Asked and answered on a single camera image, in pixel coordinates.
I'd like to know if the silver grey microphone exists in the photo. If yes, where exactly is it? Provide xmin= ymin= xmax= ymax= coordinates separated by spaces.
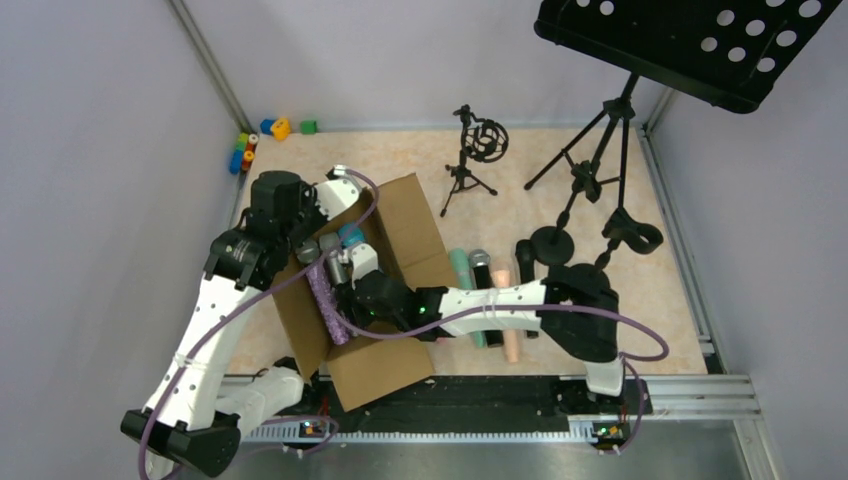
xmin=319 ymin=232 xmax=349 ymax=286

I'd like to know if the purple glitter microphone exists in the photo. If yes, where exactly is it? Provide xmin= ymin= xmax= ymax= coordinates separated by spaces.
xmin=295 ymin=239 xmax=351 ymax=345

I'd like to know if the teal blue microphone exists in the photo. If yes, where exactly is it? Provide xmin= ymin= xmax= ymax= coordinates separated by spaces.
xmin=337 ymin=223 xmax=366 ymax=249

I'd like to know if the brown cardboard box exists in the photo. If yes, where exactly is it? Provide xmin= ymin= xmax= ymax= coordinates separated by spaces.
xmin=272 ymin=174 xmax=457 ymax=412

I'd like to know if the mint green microphone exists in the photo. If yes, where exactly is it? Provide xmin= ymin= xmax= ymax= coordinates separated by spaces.
xmin=449 ymin=248 xmax=488 ymax=350

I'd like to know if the black microphone silver grille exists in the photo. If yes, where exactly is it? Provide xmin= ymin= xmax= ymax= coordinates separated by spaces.
xmin=468 ymin=249 xmax=504 ymax=348

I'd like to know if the beige pink microphone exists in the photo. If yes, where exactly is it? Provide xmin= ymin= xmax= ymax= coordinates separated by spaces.
xmin=492 ymin=262 xmax=521 ymax=364

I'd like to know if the black round-base stand with clip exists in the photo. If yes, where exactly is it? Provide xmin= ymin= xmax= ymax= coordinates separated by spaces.
xmin=530 ymin=160 xmax=602 ymax=266

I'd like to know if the black shock mount tripod stand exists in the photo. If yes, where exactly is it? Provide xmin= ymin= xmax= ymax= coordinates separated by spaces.
xmin=440 ymin=104 xmax=509 ymax=218

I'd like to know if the black round-base stand with holder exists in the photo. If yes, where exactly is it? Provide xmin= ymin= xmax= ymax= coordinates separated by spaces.
xmin=571 ymin=207 xmax=664 ymax=272

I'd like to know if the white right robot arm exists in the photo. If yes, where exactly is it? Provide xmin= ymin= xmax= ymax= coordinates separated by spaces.
xmin=349 ymin=264 xmax=624 ymax=397

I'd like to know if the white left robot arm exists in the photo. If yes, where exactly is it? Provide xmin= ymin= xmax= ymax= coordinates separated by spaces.
xmin=120 ymin=166 xmax=362 ymax=479

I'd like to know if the black music stand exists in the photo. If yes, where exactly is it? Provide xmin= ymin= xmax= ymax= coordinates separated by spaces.
xmin=523 ymin=0 xmax=844 ymax=220

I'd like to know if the orange cylinder toy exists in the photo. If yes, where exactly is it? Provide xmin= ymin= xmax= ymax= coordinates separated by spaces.
xmin=241 ymin=151 xmax=255 ymax=172

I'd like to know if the blue cylinder toy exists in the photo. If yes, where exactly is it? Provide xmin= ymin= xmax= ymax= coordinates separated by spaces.
xmin=229 ymin=149 xmax=245 ymax=175

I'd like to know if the green cylinder toy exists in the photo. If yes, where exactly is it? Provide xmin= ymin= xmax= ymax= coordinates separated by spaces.
xmin=236 ymin=133 xmax=249 ymax=151

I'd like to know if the red cylinder toy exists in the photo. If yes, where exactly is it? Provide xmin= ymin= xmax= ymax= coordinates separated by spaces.
xmin=245 ymin=134 xmax=260 ymax=152

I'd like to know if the blue toy block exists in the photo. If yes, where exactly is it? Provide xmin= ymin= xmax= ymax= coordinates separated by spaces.
xmin=260 ymin=119 xmax=276 ymax=135

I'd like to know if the green toy block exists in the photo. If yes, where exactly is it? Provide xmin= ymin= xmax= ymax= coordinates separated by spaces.
xmin=299 ymin=120 xmax=318 ymax=135

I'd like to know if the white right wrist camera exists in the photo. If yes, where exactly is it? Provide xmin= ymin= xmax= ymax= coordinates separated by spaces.
xmin=341 ymin=242 xmax=380 ymax=281

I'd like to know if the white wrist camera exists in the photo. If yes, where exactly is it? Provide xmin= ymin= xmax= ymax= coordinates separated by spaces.
xmin=341 ymin=242 xmax=380 ymax=281
xmin=315 ymin=165 xmax=362 ymax=221

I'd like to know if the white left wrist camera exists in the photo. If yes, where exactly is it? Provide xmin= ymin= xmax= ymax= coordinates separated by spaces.
xmin=315 ymin=165 xmax=362 ymax=221

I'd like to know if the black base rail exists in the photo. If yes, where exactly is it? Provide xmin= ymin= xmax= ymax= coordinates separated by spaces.
xmin=281 ymin=375 xmax=639 ymax=434

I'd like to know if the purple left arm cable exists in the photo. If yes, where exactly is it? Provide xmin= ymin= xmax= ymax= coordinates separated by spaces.
xmin=136 ymin=169 xmax=382 ymax=480

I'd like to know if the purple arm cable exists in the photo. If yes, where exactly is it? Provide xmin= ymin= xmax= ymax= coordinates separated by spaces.
xmin=136 ymin=169 xmax=382 ymax=480
xmin=319 ymin=245 xmax=670 ymax=399

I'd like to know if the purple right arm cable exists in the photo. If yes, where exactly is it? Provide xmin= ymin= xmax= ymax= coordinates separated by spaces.
xmin=319 ymin=245 xmax=670 ymax=399

